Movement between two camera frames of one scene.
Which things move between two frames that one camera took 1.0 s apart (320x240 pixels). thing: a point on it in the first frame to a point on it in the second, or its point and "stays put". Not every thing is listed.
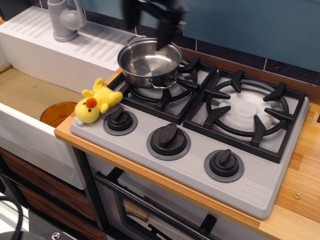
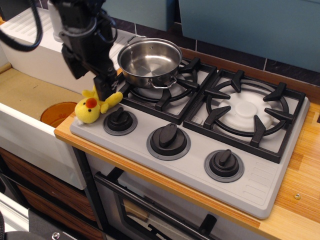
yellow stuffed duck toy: [88, 110] stays put
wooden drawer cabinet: [52, 196] stays put
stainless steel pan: [142, 63] stays put
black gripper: [173, 11] to [89, 33]
